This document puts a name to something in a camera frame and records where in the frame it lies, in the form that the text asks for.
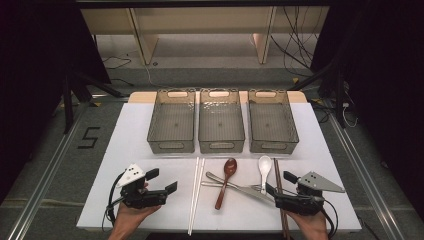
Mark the person's right hand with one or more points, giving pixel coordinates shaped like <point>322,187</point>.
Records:
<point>311,225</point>

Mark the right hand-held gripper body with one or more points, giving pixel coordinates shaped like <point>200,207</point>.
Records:
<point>311,182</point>

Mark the person's left hand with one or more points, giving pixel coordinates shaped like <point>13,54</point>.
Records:
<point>128,216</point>

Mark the brown chopstick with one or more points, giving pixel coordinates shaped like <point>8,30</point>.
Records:
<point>279,173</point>
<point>276,173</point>

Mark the light wooden desk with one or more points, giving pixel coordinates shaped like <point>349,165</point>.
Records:
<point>200,20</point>

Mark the brown wooden spoon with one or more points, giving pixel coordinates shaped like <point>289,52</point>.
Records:
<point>230,166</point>

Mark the metal knife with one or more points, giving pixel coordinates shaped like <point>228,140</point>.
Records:
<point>250,191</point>

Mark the white ceramic spoon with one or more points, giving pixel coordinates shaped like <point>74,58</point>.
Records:
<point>265,165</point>

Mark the metal fork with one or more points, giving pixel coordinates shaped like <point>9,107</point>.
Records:
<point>213,184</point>

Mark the black metal bar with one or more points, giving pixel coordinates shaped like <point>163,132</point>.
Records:
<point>200,3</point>

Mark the dark curtain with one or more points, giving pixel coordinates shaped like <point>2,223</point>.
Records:
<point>33,66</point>
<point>383,83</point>

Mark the transparent grey plastic bin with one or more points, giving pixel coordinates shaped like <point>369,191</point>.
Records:
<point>171,125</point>
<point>220,125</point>
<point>271,125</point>

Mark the metal floor rail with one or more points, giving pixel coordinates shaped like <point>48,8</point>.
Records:
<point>46,180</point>
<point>366,173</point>

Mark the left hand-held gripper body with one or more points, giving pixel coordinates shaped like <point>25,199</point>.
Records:
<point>133,174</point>

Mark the white chopstick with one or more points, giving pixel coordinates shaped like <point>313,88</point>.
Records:
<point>193,196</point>
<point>197,196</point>

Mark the black metal stand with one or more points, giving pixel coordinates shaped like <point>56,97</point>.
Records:
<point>68,106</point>
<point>339,96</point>

